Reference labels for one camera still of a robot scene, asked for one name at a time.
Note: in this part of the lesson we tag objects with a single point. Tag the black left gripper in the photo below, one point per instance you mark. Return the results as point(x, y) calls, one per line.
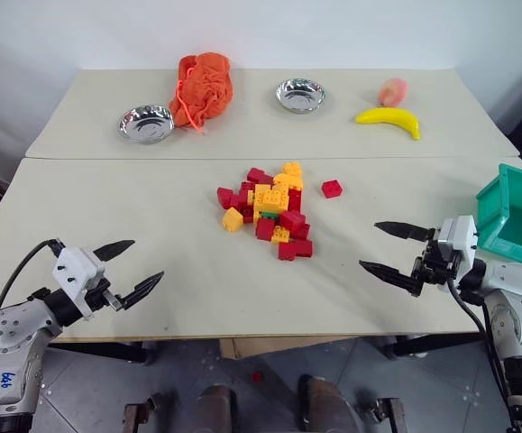
point(100, 295)

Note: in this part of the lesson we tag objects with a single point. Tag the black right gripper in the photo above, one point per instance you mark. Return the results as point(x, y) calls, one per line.
point(436, 264)

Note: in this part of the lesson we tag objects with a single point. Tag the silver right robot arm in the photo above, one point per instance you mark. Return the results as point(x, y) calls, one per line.
point(517, 288)

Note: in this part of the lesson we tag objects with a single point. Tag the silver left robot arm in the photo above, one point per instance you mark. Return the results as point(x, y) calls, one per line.
point(12, 329)

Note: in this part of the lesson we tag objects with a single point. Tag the green plastic bin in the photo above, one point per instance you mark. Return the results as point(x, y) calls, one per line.
point(513, 216)

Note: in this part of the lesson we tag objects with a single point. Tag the green plastic building brick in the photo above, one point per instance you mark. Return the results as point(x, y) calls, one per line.
point(268, 215)

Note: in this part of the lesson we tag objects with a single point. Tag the yellow toy banana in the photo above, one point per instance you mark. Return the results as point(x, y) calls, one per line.
point(391, 118)

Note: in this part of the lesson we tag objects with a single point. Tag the shiny steel bowl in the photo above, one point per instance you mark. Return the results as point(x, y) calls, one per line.
point(300, 94)
point(145, 124)

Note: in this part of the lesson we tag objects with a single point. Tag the brown cardboard piece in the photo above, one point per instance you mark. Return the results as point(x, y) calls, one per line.
point(278, 345)

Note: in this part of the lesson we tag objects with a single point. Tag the pink toy peach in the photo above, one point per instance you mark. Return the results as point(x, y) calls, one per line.
point(393, 91)

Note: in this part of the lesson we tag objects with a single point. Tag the small red block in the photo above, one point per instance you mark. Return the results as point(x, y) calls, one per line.
point(256, 376)

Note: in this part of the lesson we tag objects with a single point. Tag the dark rounded shape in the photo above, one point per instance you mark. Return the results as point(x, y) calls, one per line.
point(217, 410)
point(326, 406)

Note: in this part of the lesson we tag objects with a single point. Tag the orange mesh bag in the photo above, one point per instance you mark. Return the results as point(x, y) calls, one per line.
point(204, 88)

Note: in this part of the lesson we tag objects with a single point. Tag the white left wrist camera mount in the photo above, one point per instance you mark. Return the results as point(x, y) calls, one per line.
point(78, 270)

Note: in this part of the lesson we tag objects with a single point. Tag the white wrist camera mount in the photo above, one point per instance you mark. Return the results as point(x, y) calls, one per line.
point(461, 239)
point(78, 270)

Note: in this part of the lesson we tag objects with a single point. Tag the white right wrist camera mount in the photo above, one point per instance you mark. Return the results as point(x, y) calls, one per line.
point(461, 239)

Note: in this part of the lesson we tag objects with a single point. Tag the black table frame bar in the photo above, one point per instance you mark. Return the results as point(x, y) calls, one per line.
point(432, 345)

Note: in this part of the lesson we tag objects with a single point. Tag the dark brown bracket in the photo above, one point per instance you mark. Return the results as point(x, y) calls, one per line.
point(389, 412)
point(141, 412)

